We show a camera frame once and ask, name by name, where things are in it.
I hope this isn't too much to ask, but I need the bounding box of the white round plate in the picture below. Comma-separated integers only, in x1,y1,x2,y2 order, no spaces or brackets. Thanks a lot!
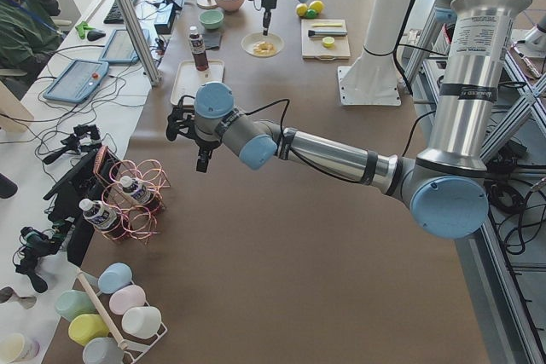
241,32,284,58

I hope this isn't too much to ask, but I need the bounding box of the glazed twisted donut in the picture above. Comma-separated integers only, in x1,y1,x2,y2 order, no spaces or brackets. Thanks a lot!
253,41,276,56

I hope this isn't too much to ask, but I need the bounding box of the cream rabbit tray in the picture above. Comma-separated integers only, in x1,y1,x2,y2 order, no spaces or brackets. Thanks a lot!
170,60,224,106

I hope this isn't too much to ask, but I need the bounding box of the yellow lemon upper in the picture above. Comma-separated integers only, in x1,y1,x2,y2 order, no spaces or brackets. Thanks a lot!
295,3,308,17

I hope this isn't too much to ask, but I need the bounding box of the green lime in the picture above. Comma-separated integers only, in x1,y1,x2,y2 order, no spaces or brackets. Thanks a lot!
308,0,324,14

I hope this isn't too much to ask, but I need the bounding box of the steel cylindrical muddler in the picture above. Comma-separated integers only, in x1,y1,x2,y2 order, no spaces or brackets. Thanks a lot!
307,29,347,38

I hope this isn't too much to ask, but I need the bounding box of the yellow plastic knife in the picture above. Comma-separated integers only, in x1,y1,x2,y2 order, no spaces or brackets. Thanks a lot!
311,22,343,27

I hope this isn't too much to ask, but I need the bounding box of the mint green bowl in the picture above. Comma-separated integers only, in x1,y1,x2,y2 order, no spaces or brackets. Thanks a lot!
199,9,224,30

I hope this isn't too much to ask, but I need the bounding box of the bamboo cutting board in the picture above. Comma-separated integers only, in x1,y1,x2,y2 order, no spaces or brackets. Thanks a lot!
300,19,351,60

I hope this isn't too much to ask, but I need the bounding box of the grey folded cloth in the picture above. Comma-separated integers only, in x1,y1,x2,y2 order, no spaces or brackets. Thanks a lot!
201,32,223,49

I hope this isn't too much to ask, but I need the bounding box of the half lemon slice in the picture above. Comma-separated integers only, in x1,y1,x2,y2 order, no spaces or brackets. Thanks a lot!
322,37,335,49

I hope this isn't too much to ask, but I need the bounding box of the dark drink bottle white cap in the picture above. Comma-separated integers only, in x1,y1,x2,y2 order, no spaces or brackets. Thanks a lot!
189,26,209,71

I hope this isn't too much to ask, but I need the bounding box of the bottle in rack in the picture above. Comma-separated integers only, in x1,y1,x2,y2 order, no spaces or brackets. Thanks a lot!
119,176,163,214
78,198,127,241

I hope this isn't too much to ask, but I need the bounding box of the blue teach pendant far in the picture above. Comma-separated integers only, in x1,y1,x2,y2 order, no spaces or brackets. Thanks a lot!
99,29,139,65

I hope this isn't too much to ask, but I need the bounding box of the blue teach pendant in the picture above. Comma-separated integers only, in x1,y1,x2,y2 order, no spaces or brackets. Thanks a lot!
99,29,139,65
43,59,109,104

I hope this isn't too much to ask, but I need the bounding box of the blue teach pendant near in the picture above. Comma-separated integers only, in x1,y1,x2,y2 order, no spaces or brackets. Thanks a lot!
43,59,109,104

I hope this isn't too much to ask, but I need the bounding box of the black keyboard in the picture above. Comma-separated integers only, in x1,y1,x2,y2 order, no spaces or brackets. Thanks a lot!
102,0,145,26

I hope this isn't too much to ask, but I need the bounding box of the blue plastic cup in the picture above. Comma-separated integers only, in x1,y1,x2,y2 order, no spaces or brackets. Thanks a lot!
98,263,132,294

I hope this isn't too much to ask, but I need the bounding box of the person in green jacket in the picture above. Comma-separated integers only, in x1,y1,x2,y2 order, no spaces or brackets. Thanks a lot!
1,0,64,85

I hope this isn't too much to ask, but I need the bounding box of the pink plastic cup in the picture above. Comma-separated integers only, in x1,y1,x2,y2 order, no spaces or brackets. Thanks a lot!
109,285,146,315

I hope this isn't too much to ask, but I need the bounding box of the white cup rack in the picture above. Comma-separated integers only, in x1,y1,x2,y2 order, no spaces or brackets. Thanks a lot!
76,268,169,363

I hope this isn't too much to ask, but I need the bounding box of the white plastic cup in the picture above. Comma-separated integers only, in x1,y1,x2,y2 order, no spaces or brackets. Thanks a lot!
121,306,162,339

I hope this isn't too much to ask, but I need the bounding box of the green plastic cup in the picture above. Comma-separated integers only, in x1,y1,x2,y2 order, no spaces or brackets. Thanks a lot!
55,290,96,322

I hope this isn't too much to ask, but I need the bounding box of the yellow plastic cup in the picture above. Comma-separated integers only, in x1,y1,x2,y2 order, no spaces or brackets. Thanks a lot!
67,314,109,346

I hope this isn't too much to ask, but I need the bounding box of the grey plastic cup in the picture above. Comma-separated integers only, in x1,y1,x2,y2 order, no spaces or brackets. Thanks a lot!
82,338,124,364

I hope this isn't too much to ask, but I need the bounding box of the copper wire bottle rack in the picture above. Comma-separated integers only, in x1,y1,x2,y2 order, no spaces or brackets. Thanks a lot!
93,147,171,244

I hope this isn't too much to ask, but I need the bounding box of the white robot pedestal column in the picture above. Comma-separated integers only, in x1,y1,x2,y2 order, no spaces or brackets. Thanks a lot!
338,0,412,107

